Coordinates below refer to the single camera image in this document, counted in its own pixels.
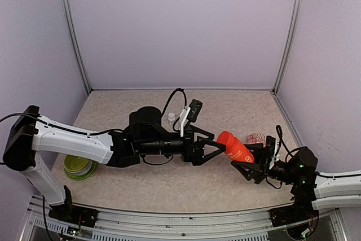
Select front aluminium rail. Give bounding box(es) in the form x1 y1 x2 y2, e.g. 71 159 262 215
19 201 347 241

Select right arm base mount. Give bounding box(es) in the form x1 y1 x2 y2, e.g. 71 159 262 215
269 204 319 227

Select small clear white-capped bottle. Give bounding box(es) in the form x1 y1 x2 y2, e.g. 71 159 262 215
168 112 177 126

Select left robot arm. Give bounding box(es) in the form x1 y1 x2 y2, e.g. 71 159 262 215
2 106 226 221

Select aluminium frame post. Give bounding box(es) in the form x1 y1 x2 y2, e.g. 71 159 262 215
61 0 92 96
272 0 302 95

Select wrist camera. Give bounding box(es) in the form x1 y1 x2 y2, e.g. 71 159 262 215
179 99 203 137
266 135 279 170

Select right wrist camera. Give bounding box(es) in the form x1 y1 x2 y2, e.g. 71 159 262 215
266 135 279 170

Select red pill bottle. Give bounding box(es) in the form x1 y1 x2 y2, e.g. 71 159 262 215
217 131 254 163

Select right aluminium frame post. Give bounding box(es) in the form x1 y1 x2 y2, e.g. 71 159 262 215
272 0 302 95

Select green plate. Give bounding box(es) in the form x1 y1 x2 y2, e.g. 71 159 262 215
64 157 97 181

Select green bowl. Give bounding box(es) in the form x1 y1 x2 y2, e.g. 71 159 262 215
64 155 92 176

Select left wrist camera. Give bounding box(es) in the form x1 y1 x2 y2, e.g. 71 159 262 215
179 99 203 137

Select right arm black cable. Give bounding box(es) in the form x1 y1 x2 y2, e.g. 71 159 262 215
275 124 302 163

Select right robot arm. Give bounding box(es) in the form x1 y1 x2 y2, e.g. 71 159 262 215
231 141 360 221

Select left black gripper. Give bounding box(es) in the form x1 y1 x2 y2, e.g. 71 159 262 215
139 125 227 166

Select left aluminium frame post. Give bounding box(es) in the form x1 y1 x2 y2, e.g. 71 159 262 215
61 0 92 96

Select red patterned oval tin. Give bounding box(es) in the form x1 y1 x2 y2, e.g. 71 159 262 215
246 133 267 145

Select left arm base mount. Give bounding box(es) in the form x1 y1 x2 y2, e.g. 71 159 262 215
49 204 98 228

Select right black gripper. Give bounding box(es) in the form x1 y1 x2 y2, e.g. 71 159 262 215
231 143 299 185

